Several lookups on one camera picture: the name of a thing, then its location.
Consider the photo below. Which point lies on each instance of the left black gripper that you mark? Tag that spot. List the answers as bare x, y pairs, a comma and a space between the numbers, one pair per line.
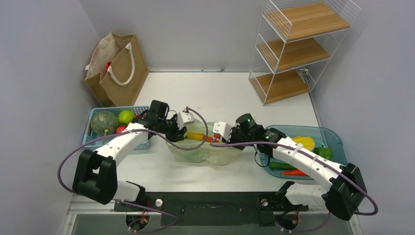
178, 134

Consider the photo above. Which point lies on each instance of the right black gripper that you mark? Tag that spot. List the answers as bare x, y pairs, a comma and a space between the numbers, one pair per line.
233, 130

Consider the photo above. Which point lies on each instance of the green plastic grocery bag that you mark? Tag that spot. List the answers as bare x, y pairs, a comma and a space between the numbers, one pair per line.
206, 153

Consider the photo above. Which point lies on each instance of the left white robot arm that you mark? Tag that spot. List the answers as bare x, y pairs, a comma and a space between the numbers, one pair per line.
96, 172

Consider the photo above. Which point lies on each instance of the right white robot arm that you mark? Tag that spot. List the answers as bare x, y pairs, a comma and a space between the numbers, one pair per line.
340, 189

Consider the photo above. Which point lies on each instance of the green lime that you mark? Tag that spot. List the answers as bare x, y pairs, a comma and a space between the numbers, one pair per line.
125, 117

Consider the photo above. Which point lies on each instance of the red apple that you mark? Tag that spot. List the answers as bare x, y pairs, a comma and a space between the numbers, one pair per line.
120, 129

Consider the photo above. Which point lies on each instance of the yellow napa cabbage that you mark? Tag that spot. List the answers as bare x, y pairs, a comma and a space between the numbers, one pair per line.
307, 142

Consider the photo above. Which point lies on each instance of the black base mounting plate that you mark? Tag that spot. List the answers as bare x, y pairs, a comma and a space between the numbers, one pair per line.
219, 208

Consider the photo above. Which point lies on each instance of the brown jute tote bag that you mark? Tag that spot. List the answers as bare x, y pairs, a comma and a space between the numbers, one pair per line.
117, 70

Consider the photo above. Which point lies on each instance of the light blue plastic basket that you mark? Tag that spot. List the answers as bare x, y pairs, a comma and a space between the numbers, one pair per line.
90, 135

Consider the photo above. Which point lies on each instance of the teal plastic tray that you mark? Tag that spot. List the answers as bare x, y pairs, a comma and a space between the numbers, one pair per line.
322, 137

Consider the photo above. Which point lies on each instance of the green bell pepper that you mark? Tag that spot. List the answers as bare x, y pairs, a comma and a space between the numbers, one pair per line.
324, 152

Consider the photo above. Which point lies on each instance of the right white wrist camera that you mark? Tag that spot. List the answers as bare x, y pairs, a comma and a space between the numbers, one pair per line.
223, 130

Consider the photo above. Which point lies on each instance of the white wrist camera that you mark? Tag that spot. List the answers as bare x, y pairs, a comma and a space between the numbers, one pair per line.
223, 130
184, 118

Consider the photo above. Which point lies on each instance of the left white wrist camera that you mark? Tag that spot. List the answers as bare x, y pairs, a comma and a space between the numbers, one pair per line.
184, 118

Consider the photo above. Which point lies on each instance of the white wire wooden shelf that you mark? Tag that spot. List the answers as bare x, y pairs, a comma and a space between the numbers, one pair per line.
296, 40

